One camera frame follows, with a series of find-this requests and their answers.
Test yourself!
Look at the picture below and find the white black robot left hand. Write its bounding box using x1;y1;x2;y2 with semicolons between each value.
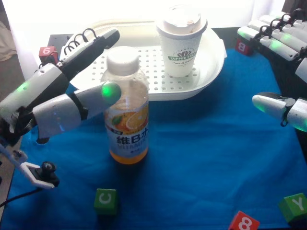
0;28;122;145

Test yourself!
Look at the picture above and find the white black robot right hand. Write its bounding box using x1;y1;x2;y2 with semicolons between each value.
236;8;307;133

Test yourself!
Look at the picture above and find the orange juice bottle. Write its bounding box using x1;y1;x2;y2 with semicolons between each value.
104;46;151;165

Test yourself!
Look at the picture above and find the white paper coffee cup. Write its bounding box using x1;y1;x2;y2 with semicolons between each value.
155;4;208;78

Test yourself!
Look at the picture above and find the white perforated tray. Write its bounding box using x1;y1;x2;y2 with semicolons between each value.
59;20;227;101

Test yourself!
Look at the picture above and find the red block with 6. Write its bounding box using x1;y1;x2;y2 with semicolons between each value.
38;46;59;67

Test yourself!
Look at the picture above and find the black metal plate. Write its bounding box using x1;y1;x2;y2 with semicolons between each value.
47;34;73;48

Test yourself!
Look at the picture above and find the red block with B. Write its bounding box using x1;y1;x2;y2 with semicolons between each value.
235;37;254;57

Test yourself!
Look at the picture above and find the blue cloth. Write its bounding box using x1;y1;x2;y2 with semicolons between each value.
0;47;307;230

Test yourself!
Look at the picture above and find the green block with Y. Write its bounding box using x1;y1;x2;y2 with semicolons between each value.
278;192;307;225

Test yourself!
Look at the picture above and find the red block with 8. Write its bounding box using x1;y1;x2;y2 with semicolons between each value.
228;210;260;230

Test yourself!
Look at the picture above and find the green block with C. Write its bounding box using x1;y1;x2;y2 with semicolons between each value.
93;188;119;216

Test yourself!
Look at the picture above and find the thin black cable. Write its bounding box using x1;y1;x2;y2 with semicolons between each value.
0;187;44;209

